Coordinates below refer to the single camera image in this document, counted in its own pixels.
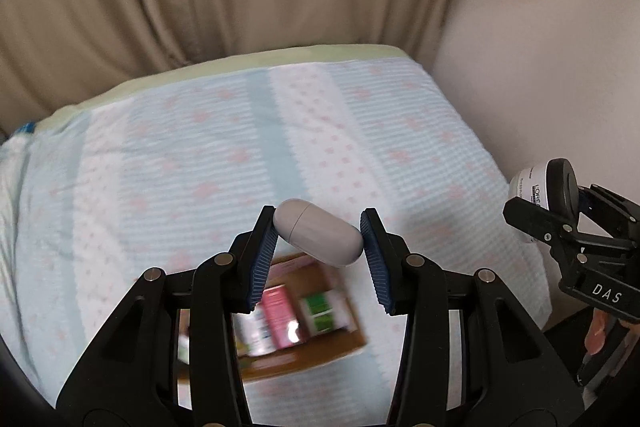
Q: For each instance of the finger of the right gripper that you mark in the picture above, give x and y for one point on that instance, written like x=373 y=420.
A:
x=612 y=201
x=545 y=224

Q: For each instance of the person's right hand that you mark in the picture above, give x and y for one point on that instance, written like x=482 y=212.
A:
x=601 y=323

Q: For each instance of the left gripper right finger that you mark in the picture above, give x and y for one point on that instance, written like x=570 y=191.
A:
x=472 y=355

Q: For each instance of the black lidded small jar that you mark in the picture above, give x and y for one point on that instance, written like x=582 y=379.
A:
x=551 y=185

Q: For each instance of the green labelled white jar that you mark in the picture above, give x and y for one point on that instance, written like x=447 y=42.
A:
x=326 y=312

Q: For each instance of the open cardboard box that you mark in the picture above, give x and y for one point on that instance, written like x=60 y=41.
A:
x=304 y=320

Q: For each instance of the red rectangular box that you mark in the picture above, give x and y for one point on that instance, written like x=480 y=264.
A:
x=279 y=307

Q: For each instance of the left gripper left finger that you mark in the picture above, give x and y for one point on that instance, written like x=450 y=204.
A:
x=166 y=355

